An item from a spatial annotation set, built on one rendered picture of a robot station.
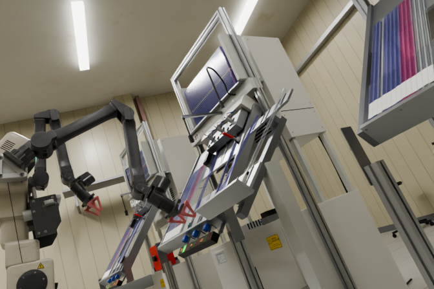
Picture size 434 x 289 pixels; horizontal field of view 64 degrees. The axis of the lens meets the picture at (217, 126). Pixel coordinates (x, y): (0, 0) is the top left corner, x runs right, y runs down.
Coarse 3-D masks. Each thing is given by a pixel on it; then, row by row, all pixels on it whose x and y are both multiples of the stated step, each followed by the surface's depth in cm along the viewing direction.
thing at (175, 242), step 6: (204, 222) 153; (210, 222) 151; (216, 222) 149; (222, 222) 148; (192, 228) 162; (198, 228) 160; (216, 228) 154; (180, 234) 171; (186, 234) 169; (204, 234) 162; (174, 240) 179; (180, 240) 176; (192, 240) 172; (162, 246) 191; (168, 246) 188; (174, 246) 185; (180, 246) 183; (168, 252) 195
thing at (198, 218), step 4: (212, 192) 171; (208, 196) 173; (212, 196) 168; (204, 200) 176; (200, 204) 177; (192, 208) 186; (196, 212) 176; (196, 216) 172; (200, 216) 166; (188, 220) 181; (196, 220) 169; (200, 220) 162; (192, 224) 170; (184, 228) 179
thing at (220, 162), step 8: (240, 136) 183; (224, 144) 202; (208, 152) 226; (224, 152) 192; (200, 160) 233; (216, 160) 198; (224, 160) 184; (232, 160) 186; (208, 168) 203; (216, 168) 189
